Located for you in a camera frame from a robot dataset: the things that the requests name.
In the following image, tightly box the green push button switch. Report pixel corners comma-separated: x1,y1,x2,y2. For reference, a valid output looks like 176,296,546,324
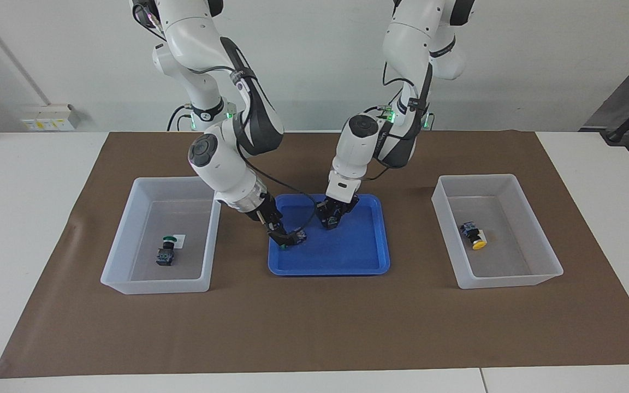
280,229,307,251
156,235,179,267

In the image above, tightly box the translucent plastic box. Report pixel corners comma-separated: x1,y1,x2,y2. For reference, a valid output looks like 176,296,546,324
431,174,564,290
100,176,222,295

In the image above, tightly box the brown paper table mat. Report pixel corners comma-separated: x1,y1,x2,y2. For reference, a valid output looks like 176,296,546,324
0,131,629,378

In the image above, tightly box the white wall socket box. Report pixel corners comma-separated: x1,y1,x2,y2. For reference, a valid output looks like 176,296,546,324
21,104,80,132

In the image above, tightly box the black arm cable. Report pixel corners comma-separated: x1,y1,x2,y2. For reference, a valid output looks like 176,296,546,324
364,60,419,181
235,65,318,230

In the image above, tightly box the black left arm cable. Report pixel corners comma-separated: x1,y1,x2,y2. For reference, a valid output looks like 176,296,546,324
364,60,419,181

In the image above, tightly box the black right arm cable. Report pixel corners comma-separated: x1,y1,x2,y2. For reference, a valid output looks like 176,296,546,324
235,65,318,230

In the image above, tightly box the black base cable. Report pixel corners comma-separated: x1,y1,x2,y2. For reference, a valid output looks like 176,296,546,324
166,104,192,132

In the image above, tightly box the blue plastic tray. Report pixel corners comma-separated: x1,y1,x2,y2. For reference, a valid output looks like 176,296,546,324
268,194,391,276

